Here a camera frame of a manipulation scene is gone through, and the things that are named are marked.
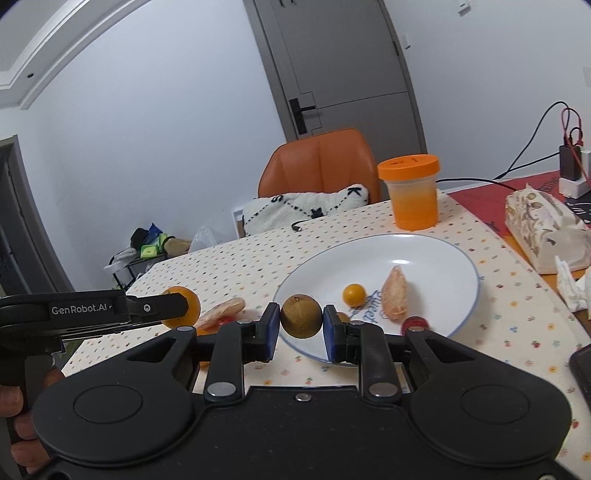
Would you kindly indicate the red table mat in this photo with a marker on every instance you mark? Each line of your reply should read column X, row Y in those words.
column 536, row 196

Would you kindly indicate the black phone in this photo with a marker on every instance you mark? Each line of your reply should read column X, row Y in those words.
column 580, row 367

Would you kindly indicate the black metal shelf rack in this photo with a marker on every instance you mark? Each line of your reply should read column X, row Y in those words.
column 124, row 273

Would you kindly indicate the white charger block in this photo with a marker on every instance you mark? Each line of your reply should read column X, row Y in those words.
column 577, row 189

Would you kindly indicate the black power adapter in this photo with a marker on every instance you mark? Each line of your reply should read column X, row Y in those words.
column 569, row 162

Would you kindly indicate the crumpled white tissue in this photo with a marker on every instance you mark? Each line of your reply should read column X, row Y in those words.
column 575, row 293

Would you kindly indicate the white framed cardboard box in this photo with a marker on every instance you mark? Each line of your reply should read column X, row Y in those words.
column 237, row 217

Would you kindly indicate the floral cream tablecloth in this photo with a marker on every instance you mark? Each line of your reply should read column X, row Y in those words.
column 517, row 319

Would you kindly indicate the person's left hand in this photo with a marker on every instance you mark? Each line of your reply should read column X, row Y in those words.
column 27, row 451

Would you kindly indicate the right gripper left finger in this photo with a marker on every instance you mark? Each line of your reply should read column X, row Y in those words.
column 235, row 345

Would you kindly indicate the clear plastic bag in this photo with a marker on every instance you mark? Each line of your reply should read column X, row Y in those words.
column 207, row 237

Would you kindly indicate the white light switch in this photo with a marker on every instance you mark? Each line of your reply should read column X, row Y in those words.
column 464, row 6

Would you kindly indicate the small red fruit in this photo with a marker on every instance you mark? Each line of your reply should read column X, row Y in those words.
column 224, row 320
column 414, row 322

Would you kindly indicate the orange lidded plastic cup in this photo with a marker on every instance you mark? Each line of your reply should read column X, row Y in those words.
column 411, row 184

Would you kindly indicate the small yellow kumquat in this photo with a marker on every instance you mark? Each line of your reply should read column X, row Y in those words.
column 354, row 295

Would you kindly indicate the green packets on shelf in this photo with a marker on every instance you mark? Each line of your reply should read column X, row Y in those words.
column 148, row 243

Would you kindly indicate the small red fruit by plate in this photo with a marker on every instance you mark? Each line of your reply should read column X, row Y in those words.
column 414, row 322

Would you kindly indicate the white plate blue rim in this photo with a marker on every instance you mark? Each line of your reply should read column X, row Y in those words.
column 443, row 283

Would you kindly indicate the black door handle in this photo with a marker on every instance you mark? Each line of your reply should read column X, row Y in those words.
column 298, row 115

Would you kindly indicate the dark side doorway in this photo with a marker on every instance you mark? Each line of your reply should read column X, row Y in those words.
column 29, row 264

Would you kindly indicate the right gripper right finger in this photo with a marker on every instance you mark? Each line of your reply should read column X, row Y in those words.
column 364, row 345

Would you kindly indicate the white black fluffy cushion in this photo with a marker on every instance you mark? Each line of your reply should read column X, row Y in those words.
column 285, row 210

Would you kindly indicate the large orange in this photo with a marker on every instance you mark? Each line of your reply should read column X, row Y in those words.
column 193, row 308

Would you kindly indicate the floral tissue pack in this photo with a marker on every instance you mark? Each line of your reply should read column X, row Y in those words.
column 541, row 243

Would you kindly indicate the greenish brown round fruit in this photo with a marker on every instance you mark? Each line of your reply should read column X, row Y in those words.
column 301, row 316

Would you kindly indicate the grey door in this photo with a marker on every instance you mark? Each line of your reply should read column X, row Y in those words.
column 345, row 58

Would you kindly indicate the orange leather chair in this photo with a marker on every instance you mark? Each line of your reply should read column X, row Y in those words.
column 325, row 163

